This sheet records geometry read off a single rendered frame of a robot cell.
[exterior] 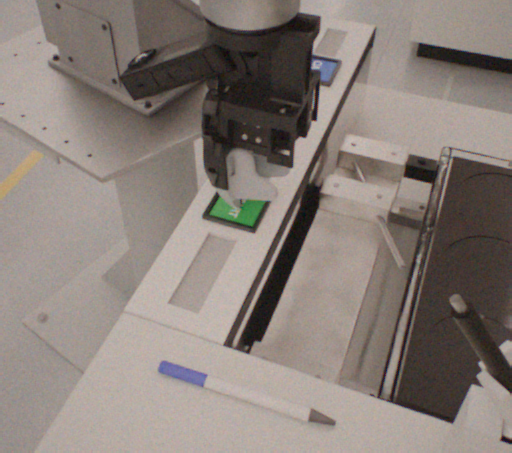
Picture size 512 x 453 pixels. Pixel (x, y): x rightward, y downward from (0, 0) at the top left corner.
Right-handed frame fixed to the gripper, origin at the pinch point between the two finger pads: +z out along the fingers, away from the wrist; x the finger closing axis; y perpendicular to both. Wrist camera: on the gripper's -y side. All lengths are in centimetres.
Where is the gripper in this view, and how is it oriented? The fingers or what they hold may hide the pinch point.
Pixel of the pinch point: (231, 193)
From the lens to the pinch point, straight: 61.9
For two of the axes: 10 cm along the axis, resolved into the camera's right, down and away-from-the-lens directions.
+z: 0.0, 7.1, 7.0
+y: 9.3, 2.5, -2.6
